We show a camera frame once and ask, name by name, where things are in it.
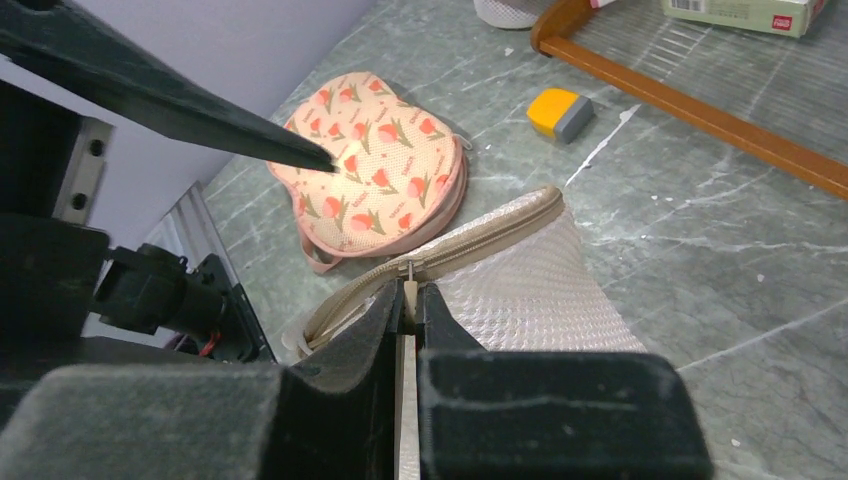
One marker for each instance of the green white box lower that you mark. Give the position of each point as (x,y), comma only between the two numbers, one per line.
(791,18)

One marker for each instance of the beige mesh laundry bag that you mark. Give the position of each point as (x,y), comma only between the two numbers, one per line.
(514,278)

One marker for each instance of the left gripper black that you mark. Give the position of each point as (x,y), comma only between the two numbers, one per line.
(51,161)

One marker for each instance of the orange wooden shelf rack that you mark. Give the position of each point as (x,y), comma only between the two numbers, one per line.
(551,36)

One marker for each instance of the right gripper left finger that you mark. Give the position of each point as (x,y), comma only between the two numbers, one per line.
(329,416)

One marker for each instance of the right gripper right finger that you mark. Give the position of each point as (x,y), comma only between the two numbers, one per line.
(485,414)

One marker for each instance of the white mesh laundry bag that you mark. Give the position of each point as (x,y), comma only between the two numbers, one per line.
(511,14)

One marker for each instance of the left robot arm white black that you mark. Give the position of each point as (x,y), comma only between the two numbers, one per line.
(148,288)

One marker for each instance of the yellow grey eraser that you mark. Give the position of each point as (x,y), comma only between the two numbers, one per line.
(560,114)

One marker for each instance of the pink floral bra bag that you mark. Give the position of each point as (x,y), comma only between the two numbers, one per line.
(401,173)

